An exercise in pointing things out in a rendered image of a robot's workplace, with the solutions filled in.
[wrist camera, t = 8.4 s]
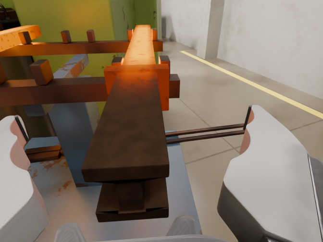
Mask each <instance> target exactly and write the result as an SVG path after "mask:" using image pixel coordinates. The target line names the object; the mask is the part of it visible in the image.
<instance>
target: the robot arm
mask: <svg viewBox="0 0 323 242"><path fill-rule="evenodd" d="M243 130H245V133H244V137H243V141H242V144H241V148H240V151H239V153H240V155H239V156H238V157H236V158H233V159H232V160H231V161H230V163H229V166H228V168H227V171H226V173H225V176H224V180H223V184H222V188H221V192H220V196H219V201H218V205H217V211H218V214H219V215H220V217H221V218H222V219H223V221H224V222H225V223H226V225H227V226H228V227H229V229H230V230H231V231H232V233H233V234H234V235H235V237H236V238H237V240H238V242H323V163H322V161H321V160H320V159H319V158H316V157H311V156H310V155H309V153H308V152H307V150H306V149H305V147H304V146H303V145H302V144H301V142H300V141H299V140H298V139H297V138H296V137H295V136H294V135H293V134H292V133H291V132H290V131H289V130H288V129H287V128H286V127H285V126H284V125H282V124H281V123H280V122H279V121H278V120H277V119H275V118H274V117H273V116H272V115H271V114H269V113H268V112H267V111H266V110H265V109H263V108H262V107H261V106H259V105H249V107H248V112H247V115H246V119H245V123H244V127H243ZM27 141H29V138H28V135H27V132H26V129H25V125H24V123H23V121H22V119H21V117H20V116H18V115H15V116H7V117H5V118H4V119H2V120H1V121H0V242H35V240H36V239H37V238H38V236H39V235H40V234H41V233H42V231H43V230H44V229H45V228H46V226H47V224H48V222H49V216H48V212H47V209H46V206H45V202H44V200H43V198H42V196H41V194H40V192H39V190H38V189H37V187H36V185H35V183H34V181H33V180H32V178H31V176H30V174H29V172H28V171H27V170H28V168H29V166H30V161H29V159H28V157H27V155H26V153H25V151H24V146H25V144H26V142H27ZM54 242H86V241H85V239H84V237H83V235H82V232H81V230H80V228H79V226H78V224H76V223H64V224H62V225H61V226H59V227H58V229H57V231H56V235H55V238H54ZM100 242H230V241H227V240H224V239H221V238H217V237H213V236H208V235H199V234H196V224H195V219H194V218H193V217H192V216H191V215H179V216H177V217H176V218H175V220H174V221H173V223H172V225H171V227H170V229H169V230H168V232H167V234H166V236H163V237H150V238H138V239H125V240H112V241H100Z"/></svg>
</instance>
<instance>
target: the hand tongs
mask: <svg viewBox="0 0 323 242"><path fill-rule="evenodd" d="M243 127H244V123H241V124H233V125H225V126H217V127H209V128H201V129H194V130H185V131H177V132H170V133H165V136H166V137H170V136H178V135H186V134H194V133H204V132H212V131H219V130H227V129H235V128H243ZM244 133H245V130H240V131H232V132H224V133H214V134H206V135H198V136H191V137H183V138H175V139H168V140H166V143H167V144H173V143H181V142H188V141H196V140H203V139H211V138H218V137H226V136H233V135H240V134H244ZM25 153H26V155H27V157H28V159H29V161H30V163H34V162H41V161H49V160H56V159H60V156H61V155H62V156H63V157H64V153H63V151H62V148H61V145H53V146H46V147H37V148H30V149H26V150H25Z"/></svg>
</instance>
